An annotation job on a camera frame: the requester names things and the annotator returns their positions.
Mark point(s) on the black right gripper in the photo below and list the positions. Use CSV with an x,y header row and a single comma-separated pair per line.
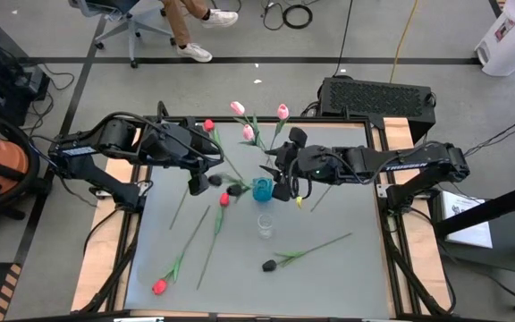
x,y
315,163

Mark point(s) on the white paper booklet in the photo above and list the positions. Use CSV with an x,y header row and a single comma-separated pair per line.
x,y
467,223

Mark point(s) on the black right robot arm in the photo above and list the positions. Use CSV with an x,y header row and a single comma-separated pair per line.
x,y
409,163

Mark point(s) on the person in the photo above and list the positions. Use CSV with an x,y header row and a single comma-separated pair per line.
x,y
179,22

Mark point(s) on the teal glass vase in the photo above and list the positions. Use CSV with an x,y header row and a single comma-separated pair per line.
x,y
262,189

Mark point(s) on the wooden side board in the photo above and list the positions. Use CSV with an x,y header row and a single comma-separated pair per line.
x,y
423,250
101,250

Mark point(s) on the black computer case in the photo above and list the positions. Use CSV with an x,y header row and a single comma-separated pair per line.
x,y
374,98

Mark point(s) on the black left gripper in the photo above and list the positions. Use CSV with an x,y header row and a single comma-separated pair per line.
x,y
172,145

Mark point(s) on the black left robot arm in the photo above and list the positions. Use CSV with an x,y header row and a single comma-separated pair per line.
x,y
105,134

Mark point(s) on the orange shop vacuum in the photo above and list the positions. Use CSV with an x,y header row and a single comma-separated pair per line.
x,y
2,161

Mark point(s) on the white plastic bucket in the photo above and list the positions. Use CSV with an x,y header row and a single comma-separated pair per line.
x,y
512,40

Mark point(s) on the black desk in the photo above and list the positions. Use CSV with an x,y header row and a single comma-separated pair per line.
x,y
503,250

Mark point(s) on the pink artificial tulip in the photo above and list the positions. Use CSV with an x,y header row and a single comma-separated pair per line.
x,y
248,132
282,111
237,107

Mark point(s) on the clear glass vase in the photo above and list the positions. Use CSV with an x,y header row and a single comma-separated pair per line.
x,y
267,162
265,226

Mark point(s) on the grey office chair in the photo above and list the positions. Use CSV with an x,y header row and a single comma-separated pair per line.
x,y
130,27

